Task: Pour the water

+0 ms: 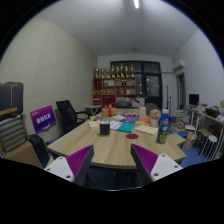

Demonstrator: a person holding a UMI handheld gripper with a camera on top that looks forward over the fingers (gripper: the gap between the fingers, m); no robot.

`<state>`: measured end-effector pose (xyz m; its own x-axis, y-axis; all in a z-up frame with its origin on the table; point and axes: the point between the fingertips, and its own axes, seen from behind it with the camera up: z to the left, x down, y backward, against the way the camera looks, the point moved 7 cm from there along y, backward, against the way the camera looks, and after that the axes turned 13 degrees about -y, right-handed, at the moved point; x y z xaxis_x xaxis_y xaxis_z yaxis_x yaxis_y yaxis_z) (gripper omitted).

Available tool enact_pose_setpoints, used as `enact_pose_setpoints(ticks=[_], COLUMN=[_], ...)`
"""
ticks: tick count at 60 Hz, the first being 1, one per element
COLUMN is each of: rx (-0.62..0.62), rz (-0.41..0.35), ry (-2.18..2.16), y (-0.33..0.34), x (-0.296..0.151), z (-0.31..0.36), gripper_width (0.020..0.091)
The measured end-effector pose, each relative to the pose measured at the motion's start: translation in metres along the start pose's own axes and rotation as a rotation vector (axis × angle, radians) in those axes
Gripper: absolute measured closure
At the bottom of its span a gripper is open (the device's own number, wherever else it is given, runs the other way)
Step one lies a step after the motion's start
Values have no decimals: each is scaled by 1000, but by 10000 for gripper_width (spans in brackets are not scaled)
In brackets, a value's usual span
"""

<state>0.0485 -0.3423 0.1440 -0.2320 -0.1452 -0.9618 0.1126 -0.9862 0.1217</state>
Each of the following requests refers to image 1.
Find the striped grey cushion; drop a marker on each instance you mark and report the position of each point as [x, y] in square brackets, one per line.
[12, 133]

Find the orange red book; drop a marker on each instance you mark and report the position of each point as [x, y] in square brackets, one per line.
[142, 121]

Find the white paper booklet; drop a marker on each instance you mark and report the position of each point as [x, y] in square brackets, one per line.
[116, 124]

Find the dark glass double door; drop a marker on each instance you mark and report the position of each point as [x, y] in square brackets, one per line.
[151, 83]

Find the wooden shelf unit with trophies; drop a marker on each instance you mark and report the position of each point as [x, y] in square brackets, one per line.
[115, 88]

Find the pile of books on floor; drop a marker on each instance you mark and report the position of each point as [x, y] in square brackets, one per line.
[181, 118]

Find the large manila envelope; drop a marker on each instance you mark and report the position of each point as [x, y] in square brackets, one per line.
[146, 129]

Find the yellow gift box red ribbon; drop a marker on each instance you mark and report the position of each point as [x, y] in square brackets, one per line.
[109, 112]

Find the colourful printed booklet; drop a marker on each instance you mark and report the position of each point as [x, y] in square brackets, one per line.
[101, 118]

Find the black computer monitor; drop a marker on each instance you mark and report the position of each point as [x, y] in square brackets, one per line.
[193, 99]

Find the purple sign board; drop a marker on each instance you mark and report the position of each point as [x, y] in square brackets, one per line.
[42, 119]

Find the blue drink bottle white cap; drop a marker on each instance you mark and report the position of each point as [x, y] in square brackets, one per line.
[163, 129]

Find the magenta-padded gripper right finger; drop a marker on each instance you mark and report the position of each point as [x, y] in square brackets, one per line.
[165, 165]

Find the teal book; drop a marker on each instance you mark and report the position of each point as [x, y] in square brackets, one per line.
[126, 127]

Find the black mug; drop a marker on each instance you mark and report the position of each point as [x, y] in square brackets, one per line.
[104, 128]

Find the small yellow envelope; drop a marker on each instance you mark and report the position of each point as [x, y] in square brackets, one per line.
[93, 124]

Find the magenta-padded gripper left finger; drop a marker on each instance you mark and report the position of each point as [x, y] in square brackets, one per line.
[59, 166]

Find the grey padded chair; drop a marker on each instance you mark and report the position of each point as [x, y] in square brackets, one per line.
[152, 106]

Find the pink flowers in white pot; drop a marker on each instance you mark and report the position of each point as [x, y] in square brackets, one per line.
[155, 116]

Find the black office chair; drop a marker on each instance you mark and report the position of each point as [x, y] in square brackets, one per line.
[66, 115]

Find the standing orange white card box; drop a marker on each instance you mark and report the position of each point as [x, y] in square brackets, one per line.
[142, 112]

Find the white wall air conditioner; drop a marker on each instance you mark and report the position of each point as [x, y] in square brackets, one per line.
[179, 65]

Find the black tripod stand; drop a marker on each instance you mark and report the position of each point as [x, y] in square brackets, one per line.
[167, 100]

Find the cluttered wooden side desk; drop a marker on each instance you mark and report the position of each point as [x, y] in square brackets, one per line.
[210, 118]

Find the white round stool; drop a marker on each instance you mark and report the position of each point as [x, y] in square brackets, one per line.
[210, 141]

